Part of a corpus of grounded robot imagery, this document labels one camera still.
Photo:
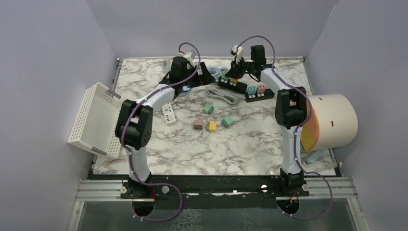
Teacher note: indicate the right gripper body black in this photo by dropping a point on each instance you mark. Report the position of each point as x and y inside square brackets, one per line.
[242, 67]

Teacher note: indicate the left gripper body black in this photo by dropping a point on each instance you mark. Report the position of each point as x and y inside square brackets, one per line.
[194, 81]

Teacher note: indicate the round blue power socket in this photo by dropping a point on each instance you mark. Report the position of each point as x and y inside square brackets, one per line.
[185, 91]

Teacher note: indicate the black power strip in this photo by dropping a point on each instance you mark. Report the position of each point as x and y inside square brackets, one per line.
[238, 87]
[267, 94]

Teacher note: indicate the green plug adapter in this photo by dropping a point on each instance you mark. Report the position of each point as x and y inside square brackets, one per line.
[227, 122]
[208, 109]

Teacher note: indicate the white power strip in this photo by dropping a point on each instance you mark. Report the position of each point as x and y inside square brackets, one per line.
[169, 113]

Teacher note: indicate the pink plug adapter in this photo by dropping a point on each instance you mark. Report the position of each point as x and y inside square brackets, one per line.
[198, 124]

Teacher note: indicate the yellow plug adapter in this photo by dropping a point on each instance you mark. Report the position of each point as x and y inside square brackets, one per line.
[211, 126]

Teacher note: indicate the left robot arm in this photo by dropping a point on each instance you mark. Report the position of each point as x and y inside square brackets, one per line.
[134, 127]

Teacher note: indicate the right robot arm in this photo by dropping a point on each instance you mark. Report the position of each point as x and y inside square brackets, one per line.
[290, 113]

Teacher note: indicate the pink adapter on front strip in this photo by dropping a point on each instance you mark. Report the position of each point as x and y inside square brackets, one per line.
[261, 88]

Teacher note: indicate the teal adapter on front strip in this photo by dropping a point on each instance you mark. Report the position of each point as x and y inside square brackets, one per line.
[251, 90]

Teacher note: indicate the black power strip front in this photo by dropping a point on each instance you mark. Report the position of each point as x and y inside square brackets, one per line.
[267, 94]

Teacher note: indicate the cream cylinder with orange lid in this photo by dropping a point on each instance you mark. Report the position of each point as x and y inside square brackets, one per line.
[333, 123]

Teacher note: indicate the white perforated plastic basket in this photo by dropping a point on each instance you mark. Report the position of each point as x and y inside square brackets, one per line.
[94, 128]

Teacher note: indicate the light blue small object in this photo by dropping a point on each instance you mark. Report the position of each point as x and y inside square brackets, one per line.
[314, 157]

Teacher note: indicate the aluminium rail base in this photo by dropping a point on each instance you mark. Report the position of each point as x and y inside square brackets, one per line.
[111, 191]

